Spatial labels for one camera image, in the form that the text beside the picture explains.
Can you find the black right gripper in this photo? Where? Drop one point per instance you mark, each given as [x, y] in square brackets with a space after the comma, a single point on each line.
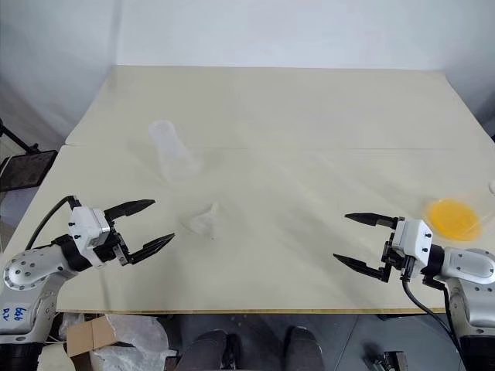
[396, 261]

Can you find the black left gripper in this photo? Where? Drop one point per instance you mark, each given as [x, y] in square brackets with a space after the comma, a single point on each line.
[116, 247]

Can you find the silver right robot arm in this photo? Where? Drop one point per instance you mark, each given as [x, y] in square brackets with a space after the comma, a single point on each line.
[470, 270]

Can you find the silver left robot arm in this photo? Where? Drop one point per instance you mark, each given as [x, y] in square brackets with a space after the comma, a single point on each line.
[27, 270]

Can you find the crumpled clear plastic piece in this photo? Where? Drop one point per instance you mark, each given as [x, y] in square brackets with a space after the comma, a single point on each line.
[203, 222]

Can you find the clear dish with yellow bottom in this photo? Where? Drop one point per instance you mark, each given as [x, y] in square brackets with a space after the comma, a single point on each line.
[452, 218]

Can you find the white crumpled plastic wrap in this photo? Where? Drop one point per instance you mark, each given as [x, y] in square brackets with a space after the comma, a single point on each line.
[135, 332]

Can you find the brown cardboard box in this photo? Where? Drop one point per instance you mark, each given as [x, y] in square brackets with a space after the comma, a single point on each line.
[91, 336]

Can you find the black mesh seat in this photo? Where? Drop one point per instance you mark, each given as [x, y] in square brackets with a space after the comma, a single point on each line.
[23, 168]

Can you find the dark rounded shape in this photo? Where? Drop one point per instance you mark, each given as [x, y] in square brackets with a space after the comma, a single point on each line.
[209, 349]

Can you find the black stand leg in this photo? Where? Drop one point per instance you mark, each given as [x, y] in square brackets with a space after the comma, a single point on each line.
[15, 137]

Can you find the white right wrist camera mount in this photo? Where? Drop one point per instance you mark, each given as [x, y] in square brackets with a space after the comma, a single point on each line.
[414, 239]

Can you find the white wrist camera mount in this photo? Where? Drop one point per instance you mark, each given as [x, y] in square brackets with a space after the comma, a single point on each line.
[414, 239]
[87, 228]

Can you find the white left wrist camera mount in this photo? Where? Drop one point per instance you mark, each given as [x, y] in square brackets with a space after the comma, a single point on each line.
[87, 228]

